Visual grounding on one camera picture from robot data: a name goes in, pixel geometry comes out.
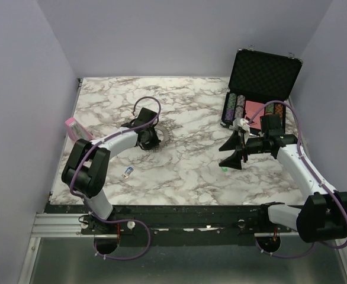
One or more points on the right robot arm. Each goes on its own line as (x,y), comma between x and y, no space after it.
(323,216)

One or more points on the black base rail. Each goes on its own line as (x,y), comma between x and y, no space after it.
(175,225)

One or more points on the black poker chip case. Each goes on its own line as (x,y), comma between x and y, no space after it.
(260,77)

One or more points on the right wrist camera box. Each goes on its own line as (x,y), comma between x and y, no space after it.
(241,124)

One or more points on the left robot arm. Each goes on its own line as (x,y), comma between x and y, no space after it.
(86,168)

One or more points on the pink metronome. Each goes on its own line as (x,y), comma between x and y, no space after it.
(77,131)

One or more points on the metal key ring disc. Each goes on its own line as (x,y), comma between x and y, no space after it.
(165,135)

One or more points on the pink playing card deck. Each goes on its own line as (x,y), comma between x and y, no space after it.
(250,109)

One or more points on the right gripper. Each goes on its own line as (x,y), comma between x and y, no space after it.
(233,143)

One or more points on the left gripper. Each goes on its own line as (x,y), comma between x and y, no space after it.
(153,144)

